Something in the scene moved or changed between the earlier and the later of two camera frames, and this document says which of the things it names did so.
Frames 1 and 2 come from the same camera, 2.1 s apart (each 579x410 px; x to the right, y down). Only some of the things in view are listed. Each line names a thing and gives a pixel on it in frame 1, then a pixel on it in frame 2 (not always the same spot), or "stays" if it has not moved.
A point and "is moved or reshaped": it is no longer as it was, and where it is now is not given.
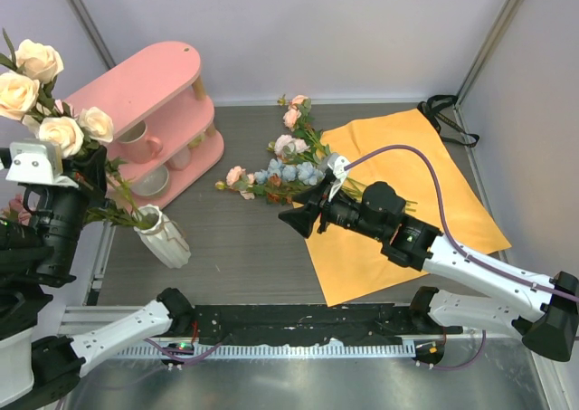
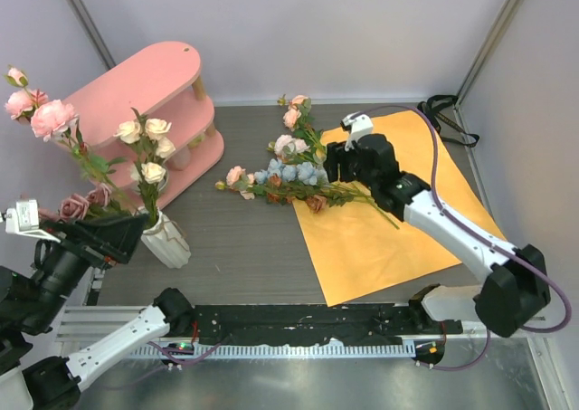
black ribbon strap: [450, 130] stays
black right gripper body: [346, 212] to [350, 167]
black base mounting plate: [317, 324] stays
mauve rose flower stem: [16, 210] is moved or reshaped
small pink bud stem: [239, 179] stays
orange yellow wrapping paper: [349, 265] stays
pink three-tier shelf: [164, 136] stays
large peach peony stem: [304, 143] stays
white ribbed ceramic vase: [166, 240] stays
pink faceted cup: [180, 160] stays
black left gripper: [91, 166] to [122, 231]
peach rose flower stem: [32, 68] to [149, 138]
